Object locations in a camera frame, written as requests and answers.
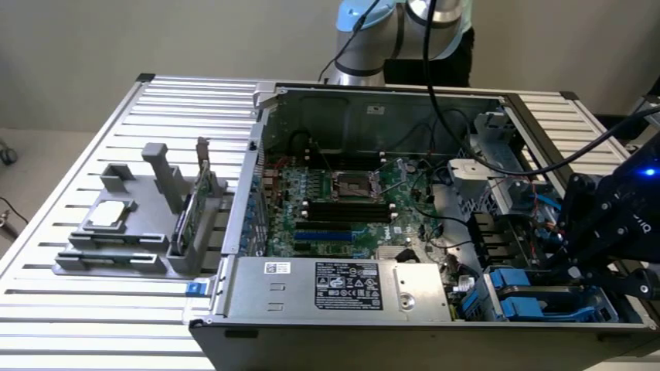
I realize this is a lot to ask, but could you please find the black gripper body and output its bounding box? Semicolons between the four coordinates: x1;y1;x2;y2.
592;133;660;271

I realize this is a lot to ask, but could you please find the blue disk bay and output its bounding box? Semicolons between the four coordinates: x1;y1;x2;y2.
481;264;625;324

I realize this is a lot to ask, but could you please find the silver drive cage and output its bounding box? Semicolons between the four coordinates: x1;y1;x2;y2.
447;111;564;218

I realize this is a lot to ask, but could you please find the silver chipset heatsink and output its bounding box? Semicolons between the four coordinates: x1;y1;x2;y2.
377;244;416;263

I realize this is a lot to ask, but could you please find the CPU socket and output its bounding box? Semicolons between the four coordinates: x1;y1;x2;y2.
329;169;389;204

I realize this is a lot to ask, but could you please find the black RAM slot bank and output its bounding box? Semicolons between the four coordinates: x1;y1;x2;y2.
307;147;389;171
303;199;396;224

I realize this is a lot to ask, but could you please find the blue expansion slot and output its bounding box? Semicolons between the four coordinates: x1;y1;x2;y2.
293;230;353;241

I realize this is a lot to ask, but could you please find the green motherboard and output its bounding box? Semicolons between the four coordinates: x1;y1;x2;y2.
257;154;453;260

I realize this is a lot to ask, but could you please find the silver power supply unit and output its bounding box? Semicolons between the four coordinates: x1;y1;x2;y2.
220;256;456;325

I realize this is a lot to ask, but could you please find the open black PC case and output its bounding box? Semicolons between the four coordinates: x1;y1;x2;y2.
188;81;660;371

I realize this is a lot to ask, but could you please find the green graphics card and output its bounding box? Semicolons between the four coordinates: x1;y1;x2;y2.
171;136;219;257

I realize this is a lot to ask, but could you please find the grey parts rack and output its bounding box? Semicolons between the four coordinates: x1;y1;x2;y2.
52;141;232;280

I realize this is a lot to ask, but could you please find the green RAM stick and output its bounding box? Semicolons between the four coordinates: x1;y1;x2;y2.
57;250;160;263
68;230;171;242

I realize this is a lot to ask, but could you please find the silver CPU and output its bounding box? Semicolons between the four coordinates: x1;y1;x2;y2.
85;200;136;230

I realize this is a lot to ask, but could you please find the blue data wire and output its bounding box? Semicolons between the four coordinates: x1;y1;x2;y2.
535;192;564;220

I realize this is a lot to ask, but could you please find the thick black gripper cable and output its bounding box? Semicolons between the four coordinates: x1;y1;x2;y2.
421;0;660;174

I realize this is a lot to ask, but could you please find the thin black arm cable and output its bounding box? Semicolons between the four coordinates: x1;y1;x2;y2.
316;0;385;84

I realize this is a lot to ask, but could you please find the black cable beside table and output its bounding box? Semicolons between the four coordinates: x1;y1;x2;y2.
0;196;29;237

